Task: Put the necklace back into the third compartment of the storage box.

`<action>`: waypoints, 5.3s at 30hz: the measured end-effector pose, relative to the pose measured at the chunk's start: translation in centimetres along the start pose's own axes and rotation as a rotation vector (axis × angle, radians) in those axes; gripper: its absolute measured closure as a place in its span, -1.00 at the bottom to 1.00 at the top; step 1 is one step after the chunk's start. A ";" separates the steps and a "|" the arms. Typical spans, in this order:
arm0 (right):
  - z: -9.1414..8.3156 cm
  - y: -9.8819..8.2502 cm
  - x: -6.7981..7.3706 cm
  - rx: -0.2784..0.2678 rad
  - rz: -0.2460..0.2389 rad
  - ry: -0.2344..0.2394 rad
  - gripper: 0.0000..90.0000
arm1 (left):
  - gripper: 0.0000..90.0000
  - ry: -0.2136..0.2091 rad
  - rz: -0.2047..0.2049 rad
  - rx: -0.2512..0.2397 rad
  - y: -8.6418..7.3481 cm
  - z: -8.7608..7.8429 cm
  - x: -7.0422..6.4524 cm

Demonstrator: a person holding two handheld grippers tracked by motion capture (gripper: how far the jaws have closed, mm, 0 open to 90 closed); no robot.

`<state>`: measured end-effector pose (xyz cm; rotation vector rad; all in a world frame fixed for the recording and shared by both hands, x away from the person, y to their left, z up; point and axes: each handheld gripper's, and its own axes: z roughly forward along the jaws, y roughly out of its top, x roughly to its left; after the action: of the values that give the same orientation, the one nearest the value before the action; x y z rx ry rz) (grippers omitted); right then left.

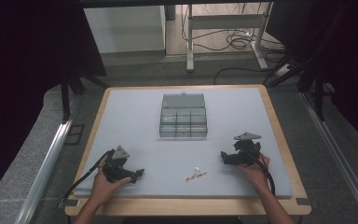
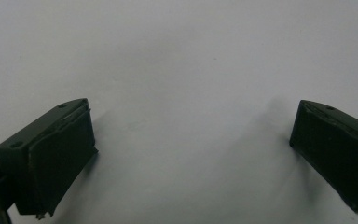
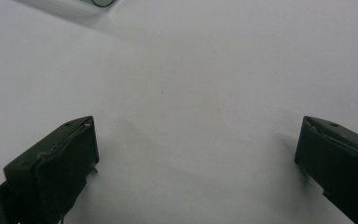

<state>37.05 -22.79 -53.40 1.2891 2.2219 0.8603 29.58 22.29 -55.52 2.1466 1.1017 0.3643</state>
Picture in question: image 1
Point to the white cabinet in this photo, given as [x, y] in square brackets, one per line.
[124, 29]

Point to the wooden table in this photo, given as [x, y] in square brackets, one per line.
[183, 206]

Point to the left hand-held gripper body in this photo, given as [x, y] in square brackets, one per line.
[115, 168]

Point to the black metal stand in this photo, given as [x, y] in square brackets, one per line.
[70, 87]
[310, 74]

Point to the grey foam mat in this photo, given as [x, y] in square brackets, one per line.
[155, 155]

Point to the person's right hand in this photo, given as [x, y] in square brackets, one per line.
[254, 174]

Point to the white metal desk frame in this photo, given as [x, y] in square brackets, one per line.
[227, 21]

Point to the dark curtain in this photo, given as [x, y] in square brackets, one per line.
[354, 62]
[28, 62]

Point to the white power strip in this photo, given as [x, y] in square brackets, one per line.
[282, 70]

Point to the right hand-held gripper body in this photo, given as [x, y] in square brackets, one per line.
[244, 150]

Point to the clear plastic compartment box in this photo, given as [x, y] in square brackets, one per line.
[183, 118]

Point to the person's left hand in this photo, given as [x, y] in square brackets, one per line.
[103, 188]

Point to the aluminium rail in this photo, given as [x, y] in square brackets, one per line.
[338, 155]
[43, 174]

